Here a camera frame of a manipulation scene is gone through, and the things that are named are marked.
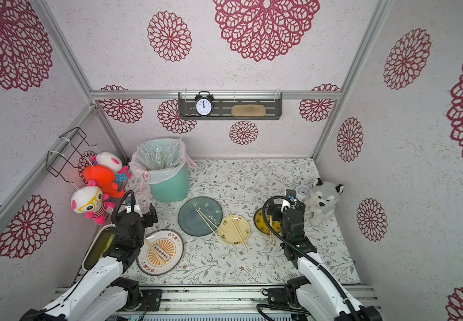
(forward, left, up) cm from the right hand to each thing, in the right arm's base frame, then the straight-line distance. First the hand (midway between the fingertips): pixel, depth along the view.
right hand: (284, 196), depth 81 cm
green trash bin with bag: (+20, +56, -3) cm, 60 cm away
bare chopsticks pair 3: (-6, +19, -17) cm, 26 cm away
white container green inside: (-14, +76, -12) cm, 78 cm away
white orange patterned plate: (-15, +49, -18) cm, 54 cm away
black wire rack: (+9, +86, +16) cm, 88 cm away
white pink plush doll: (+17, +78, +2) cm, 80 cm away
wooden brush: (+35, +14, +18) cm, 41 cm away
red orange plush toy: (+8, +78, +2) cm, 78 cm away
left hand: (-4, +59, -4) cm, 60 cm away
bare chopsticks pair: (+2, +38, -17) cm, 42 cm away
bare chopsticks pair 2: (-18, +54, -16) cm, 59 cm away
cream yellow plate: (-9, +22, -19) cm, 30 cm away
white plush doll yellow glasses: (-4, +78, +2) cm, 78 cm away
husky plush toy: (0, -16, -4) cm, 16 cm away
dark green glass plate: (-4, +40, -16) cm, 43 cm away
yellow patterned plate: (-2, +8, -19) cm, 21 cm away
